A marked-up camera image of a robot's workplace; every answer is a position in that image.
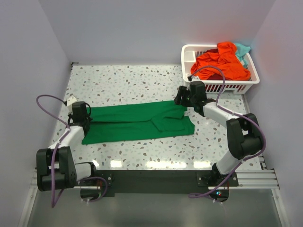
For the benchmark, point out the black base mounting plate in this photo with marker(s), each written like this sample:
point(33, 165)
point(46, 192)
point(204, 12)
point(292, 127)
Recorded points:
point(99, 191)

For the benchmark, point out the teal t-shirt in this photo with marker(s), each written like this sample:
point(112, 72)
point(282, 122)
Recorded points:
point(241, 51)

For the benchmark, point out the orange t-shirt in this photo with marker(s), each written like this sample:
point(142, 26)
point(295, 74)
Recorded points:
point(225, 60)

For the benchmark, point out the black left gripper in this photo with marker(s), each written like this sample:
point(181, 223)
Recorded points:
point(88, 118)

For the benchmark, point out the white plastic basket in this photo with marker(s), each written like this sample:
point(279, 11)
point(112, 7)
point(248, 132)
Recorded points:
point(190, 52)

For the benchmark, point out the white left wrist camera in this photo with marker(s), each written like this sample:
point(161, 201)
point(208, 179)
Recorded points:
point(69, 101)

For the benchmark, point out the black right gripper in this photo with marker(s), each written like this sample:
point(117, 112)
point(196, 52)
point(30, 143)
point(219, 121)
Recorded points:
point(182, 91)

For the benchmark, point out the aluminium frame rail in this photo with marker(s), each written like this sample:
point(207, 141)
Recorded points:
point(255, 178)

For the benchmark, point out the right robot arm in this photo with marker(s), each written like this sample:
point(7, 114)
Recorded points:
point(244, 136)

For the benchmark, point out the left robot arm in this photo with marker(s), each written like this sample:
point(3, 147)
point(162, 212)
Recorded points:
point(55, 167)

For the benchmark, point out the green t-shirt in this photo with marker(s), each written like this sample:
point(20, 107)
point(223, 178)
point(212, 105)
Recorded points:
point(138, 122)

